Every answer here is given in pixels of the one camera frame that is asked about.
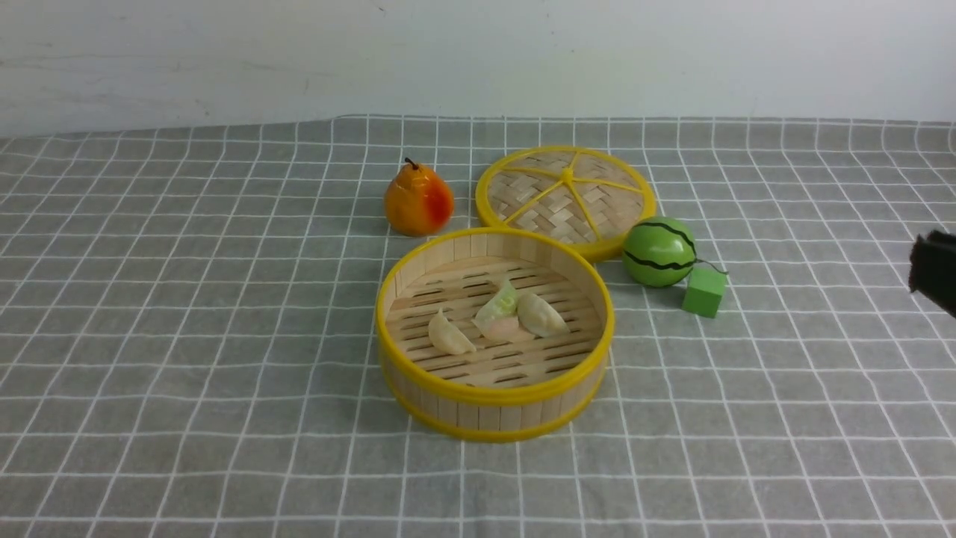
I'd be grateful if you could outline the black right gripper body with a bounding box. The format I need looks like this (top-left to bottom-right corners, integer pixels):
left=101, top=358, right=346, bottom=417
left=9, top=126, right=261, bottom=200
left=908, top=229, right=956, bottom=318

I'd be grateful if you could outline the beige toy dumpling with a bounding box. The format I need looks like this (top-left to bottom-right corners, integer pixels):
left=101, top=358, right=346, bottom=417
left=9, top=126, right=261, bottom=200
left=516, top=293, right=571, bottom=338

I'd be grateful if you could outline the pale green toy dumpling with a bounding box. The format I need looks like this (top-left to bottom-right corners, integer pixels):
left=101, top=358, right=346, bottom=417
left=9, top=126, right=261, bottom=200
left=474, top=278, right=518, bottom=333

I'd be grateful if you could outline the cream toy dumpling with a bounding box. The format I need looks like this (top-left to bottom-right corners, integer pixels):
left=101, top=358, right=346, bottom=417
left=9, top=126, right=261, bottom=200
left=428, top=307, right=476, bottom=356

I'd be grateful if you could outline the white toy dumpling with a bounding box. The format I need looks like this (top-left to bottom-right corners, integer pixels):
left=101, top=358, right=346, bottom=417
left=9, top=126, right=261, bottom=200
left=481, top=316, right=536, bottom=343

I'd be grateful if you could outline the woven bamboo steamer lid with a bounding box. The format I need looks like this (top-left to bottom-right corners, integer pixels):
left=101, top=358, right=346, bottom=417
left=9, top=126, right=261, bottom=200
left=475, top=146, right=658, bottom=263

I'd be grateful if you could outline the bamboo steamer tray yellow rim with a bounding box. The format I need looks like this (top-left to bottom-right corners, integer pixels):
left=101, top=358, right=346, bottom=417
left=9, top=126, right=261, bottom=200
left=375, top=228, right=615, bottom=442

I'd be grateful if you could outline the green foam cube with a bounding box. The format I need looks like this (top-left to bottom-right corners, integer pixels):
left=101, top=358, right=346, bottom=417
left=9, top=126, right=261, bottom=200
left=682, top=266, right=728, bottom=319

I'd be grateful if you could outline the green toy watermelon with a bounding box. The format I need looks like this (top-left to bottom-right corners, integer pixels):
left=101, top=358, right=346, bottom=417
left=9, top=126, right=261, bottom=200
left=622, top=217, right=698, bottom=288

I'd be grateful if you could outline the orange yellow toy pear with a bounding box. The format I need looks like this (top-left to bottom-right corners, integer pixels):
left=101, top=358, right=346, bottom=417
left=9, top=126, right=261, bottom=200
left=383, top=158, right=456, bottom=236

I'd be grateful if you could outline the grey checked tablecloth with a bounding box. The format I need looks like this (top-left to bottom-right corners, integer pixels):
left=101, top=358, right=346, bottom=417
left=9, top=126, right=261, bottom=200
left=1, top=116, right=955, bottom=537

